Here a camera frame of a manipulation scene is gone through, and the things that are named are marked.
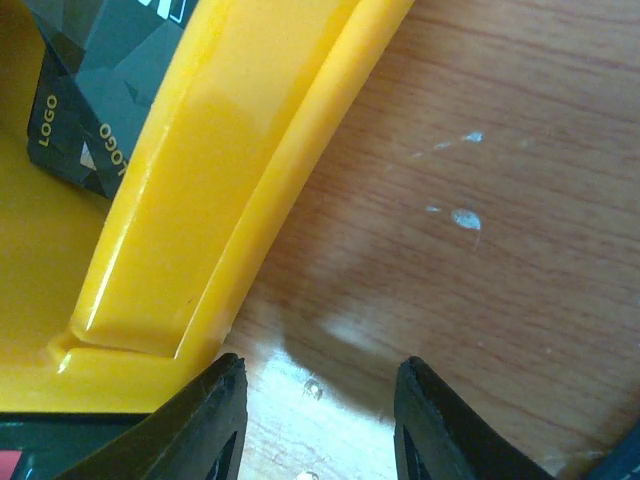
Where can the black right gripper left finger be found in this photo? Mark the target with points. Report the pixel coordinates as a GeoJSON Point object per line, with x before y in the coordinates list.
{"type": "Point", "coordinates": [198, 434]}

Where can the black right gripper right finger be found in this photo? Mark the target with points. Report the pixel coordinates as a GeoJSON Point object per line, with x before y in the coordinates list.
{"type": "Point", "coordinates": [439, 436]}

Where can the yellow bin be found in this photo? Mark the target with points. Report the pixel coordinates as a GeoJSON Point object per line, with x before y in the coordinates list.
{"type": "Point", "coordinates": [113, 305]}

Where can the black bin with red cards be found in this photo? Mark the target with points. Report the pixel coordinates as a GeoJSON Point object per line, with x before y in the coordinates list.
{"type": "Point", "coordinates": [43, 445]}

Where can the black card in yellow bin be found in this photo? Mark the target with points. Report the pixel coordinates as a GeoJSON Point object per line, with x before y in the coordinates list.
{"type": "Point", "coordinates": [103, 64]}

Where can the blue card holder wallet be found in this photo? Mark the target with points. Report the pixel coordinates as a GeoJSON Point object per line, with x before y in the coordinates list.
{"type": "Point", "coordinates": [623, 462]}

